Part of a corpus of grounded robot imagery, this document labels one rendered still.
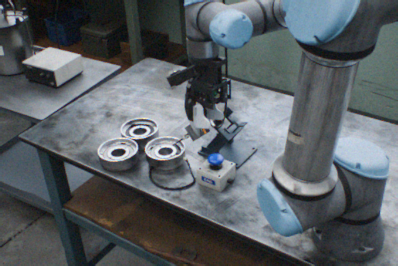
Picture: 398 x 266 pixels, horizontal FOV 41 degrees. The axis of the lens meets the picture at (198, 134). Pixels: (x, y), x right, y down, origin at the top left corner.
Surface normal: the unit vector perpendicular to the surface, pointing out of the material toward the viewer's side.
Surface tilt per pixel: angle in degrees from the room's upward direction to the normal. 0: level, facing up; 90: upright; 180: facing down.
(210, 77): 87
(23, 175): 0
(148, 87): 0
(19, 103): 0
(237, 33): 87
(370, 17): 99
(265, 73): 90
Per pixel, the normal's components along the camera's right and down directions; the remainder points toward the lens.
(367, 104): -0.57, 0.48
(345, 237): -0.40, 0.25
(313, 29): -0.88, 0.17
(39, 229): -0.04, -0.83
